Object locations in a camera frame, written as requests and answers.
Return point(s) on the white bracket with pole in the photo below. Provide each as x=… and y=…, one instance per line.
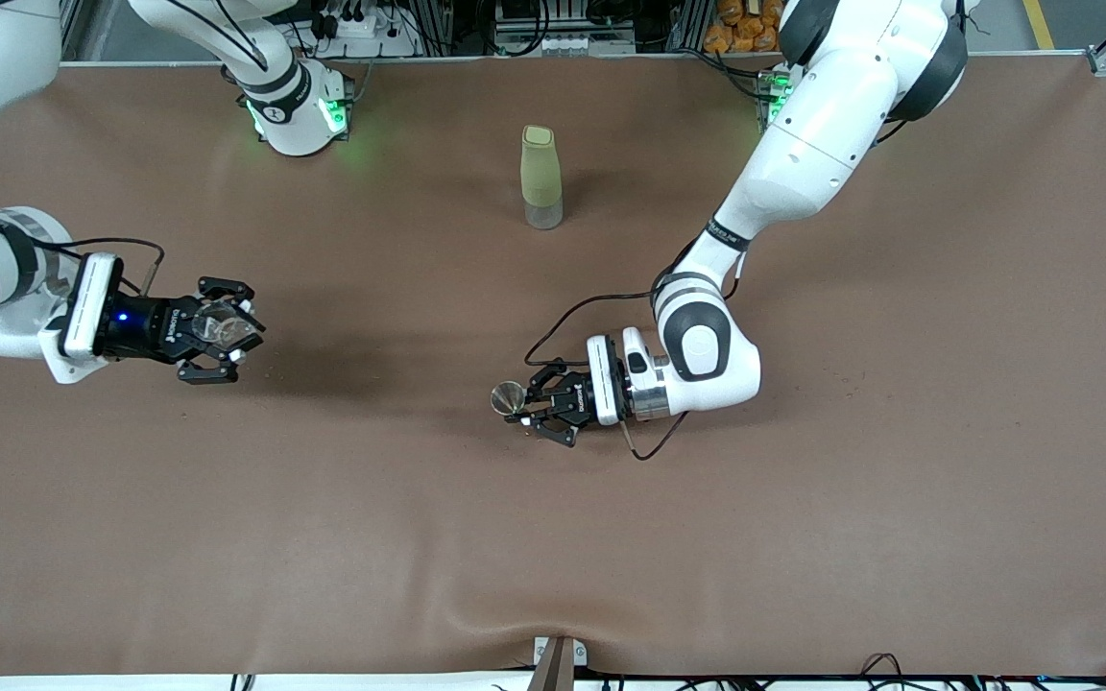
x=558, y=657

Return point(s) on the brown table mat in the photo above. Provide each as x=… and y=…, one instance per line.
x=553, y=537

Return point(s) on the small clear glass beaker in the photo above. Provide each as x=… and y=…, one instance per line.
x=227, y=324

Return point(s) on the green-sleeved bottle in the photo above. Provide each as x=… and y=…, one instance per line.
x=540, y=173

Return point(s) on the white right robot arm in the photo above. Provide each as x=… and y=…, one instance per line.
x=299, y=134

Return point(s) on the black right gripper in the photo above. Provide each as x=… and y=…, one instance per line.
x=146, y=328

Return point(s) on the white power strip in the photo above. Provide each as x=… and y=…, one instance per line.
x=361, y=29

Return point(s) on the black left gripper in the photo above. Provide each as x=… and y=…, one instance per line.
x=576, y=397

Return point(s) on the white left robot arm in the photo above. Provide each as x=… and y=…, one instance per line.
x=803, y=163

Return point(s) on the pile of orange bags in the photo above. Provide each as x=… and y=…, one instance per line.
x=745, y=29

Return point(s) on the white terminal block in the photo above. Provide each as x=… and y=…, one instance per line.
x=582, y=45

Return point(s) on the steel double jigger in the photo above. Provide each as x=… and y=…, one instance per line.
x=507, y=396

